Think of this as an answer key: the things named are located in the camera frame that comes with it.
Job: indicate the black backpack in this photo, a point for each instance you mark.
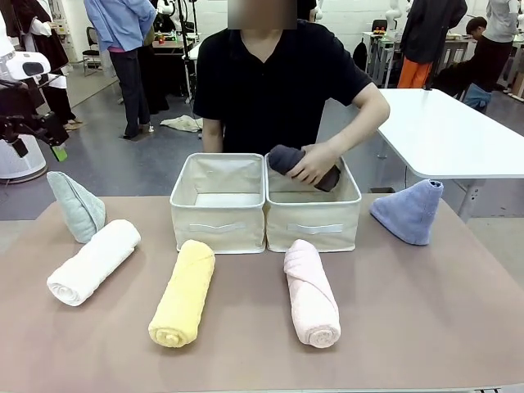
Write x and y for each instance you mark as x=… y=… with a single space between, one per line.
x=360 y=57

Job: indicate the person's left hand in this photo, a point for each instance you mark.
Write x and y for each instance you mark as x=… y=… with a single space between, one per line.
x=317 y=165

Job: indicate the white round air purifier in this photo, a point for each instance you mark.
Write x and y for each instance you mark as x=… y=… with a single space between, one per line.
x=20 y=165

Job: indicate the grey metal frame bench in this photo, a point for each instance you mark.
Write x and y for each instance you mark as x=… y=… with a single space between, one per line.
x=382 y=57

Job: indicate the bystander in orange trousers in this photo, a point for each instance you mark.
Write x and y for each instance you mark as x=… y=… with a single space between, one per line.
x=425 y=37

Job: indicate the black tripod stand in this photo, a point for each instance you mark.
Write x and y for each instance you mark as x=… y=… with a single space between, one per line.
x=189 y=61

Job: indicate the yellow towel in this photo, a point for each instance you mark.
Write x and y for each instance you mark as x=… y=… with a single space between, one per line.
x=184 y=294

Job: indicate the bystander in dark robe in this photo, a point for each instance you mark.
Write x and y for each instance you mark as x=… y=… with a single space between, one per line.
x=49 y=49

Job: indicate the blue cloth bundle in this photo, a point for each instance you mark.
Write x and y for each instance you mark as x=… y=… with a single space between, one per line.
x=477 y=98

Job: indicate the bystander in blue shirt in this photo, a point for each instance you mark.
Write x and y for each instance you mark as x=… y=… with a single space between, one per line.
x=123 y=32

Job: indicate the seated bystander black hair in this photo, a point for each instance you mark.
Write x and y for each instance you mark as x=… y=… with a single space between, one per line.
x=487 y=53

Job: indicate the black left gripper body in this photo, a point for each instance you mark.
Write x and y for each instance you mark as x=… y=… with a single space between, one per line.
x=51 y=129

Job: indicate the white towel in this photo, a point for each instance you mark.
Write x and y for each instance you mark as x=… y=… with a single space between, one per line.
x=96 y=262

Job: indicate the dark grey towel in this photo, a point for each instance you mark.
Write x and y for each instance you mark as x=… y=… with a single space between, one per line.
x=282 y=157

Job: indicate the pink towel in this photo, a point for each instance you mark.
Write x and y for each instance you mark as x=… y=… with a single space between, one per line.
x=311 y=294

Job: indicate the large white table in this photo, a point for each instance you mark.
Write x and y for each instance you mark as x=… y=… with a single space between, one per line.
x=450 y=135

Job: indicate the bystander in grey top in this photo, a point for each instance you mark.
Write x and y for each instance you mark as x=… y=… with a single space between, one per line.
x=503 y=18

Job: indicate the beige cloth on floor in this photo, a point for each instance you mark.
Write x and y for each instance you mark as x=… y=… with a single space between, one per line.
x=180 y=123

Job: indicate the blue cone towel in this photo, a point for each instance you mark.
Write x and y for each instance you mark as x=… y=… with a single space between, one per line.
x=409 y=213

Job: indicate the small white background table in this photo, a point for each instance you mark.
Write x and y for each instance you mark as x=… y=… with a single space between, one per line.
x=194 y=51

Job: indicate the cream fabric storage box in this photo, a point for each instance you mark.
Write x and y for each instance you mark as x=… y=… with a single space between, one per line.
x=217 y=229
x=315 y=229

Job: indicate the black office chair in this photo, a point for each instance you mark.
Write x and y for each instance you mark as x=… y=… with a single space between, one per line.
x=93 y=53

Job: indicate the person's left forearm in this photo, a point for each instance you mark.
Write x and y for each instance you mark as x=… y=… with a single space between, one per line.
x=360 y=127

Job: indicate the person in black shirt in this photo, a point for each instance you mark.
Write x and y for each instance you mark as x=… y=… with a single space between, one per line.
x=278 y=82

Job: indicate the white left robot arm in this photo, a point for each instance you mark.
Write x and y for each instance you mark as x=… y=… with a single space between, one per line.
x=16 y=65

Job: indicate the grey-green cone towel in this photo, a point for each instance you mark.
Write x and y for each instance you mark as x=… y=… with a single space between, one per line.
x=75 y=209

